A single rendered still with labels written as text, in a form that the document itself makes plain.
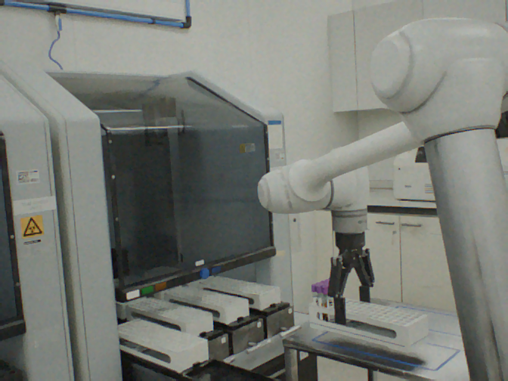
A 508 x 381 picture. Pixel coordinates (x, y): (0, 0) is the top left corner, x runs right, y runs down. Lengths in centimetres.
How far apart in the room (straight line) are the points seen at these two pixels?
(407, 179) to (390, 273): 62
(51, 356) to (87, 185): 41
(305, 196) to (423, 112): 49
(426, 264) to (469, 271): 274
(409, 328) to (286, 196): 41
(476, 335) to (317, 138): 322
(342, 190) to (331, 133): 278
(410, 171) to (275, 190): 232
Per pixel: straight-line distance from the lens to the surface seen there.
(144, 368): 146
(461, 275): 82
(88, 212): 139
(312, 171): 120
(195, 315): 162
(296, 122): 377
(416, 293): 364
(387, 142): 113
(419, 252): 356
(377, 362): 138
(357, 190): 135
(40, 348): 139
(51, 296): 137
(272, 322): 177
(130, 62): 286
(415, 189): 351
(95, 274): 142
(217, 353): 161
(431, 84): 79
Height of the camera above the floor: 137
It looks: 6 degrees down
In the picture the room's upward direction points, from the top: 3 degrees counter-clockwise
